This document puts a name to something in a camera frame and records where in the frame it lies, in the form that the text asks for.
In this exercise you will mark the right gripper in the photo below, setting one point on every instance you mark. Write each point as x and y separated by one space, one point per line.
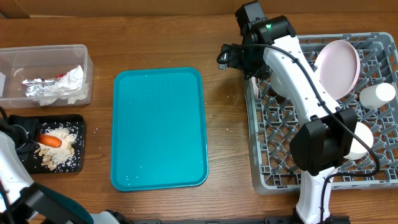
229 54

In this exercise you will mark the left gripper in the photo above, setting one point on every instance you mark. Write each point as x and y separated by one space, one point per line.
30 146

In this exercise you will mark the orange carrot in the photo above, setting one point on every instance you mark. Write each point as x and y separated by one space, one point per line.
49 140

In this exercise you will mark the silver red foil wrapper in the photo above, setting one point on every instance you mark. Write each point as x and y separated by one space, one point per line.
37 87

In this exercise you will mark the white napkin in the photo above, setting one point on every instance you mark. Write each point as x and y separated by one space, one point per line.
69 84

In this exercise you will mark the pink round plate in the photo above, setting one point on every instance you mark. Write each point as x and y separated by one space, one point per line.
338 68

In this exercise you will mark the white plastic cup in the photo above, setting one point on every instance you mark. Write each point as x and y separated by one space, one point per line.
375 96

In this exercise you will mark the white plastic fork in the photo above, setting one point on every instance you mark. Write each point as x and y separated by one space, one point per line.
255 87

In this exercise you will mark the grey bowl with rice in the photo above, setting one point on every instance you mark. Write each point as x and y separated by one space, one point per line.
277 86

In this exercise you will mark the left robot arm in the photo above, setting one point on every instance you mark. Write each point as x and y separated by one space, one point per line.
21 197

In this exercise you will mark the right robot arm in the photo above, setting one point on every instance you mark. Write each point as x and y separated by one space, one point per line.
270 47

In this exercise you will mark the black plastic waste bin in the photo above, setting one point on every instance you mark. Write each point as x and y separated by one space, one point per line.
74 123

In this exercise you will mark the grey dishwasher rack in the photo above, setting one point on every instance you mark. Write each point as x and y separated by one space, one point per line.
273 120

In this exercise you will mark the pile of peanuts and rice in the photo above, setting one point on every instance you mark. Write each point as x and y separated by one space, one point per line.
64 157

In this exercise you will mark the clear plastic storage bin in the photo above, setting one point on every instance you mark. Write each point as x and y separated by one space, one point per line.
21 63

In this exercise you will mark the teal serving tray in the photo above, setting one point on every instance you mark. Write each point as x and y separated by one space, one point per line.
158 130

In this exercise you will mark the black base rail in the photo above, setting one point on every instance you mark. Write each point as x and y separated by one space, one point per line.
266 220

